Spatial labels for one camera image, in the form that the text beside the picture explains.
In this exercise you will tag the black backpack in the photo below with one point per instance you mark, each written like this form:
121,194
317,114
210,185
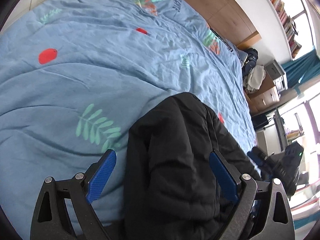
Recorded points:
250,62

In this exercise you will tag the black puffer jacket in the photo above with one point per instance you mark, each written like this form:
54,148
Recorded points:
170,191

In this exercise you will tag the blue dinosaur print duvet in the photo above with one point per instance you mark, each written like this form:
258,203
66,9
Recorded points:
76,75

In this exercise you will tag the beige bag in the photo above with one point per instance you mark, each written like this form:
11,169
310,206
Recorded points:
254,79

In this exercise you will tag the wooden headboard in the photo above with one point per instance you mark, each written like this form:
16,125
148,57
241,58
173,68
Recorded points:
228,19

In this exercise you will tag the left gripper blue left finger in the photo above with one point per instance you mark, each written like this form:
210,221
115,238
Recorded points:
51,218

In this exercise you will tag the white printer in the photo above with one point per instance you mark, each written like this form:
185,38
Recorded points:
277,74

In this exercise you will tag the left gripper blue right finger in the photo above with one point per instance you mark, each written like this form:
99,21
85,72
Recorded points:
260,209

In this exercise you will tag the row of books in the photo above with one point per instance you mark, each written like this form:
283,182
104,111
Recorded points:
286,10

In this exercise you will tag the wooden drawer dresser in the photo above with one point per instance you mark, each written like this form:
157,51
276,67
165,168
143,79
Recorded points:
265,97

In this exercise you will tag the teal right curtain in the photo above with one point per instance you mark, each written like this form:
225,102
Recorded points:
303,69

